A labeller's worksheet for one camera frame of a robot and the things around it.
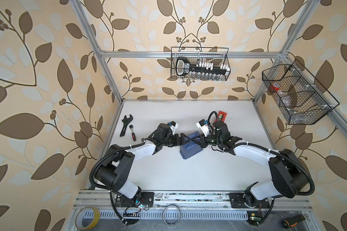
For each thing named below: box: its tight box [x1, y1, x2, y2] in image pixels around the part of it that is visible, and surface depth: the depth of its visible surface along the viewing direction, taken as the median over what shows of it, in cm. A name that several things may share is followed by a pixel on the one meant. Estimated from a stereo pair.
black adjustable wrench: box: [119, 114, 134, 137], surface depth 110 cm
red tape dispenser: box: [214, 110, 227, 123], surface depth 104 cm
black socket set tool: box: [175, 57, 230, 77], surface depth 85 cm
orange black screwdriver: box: [280, 214, 309, 229], surface depth 68 cm
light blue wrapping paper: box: [179, 130, 204, 160], surface depth 84 cm
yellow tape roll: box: [75, 206, 101, 231], surface depth 70 cm
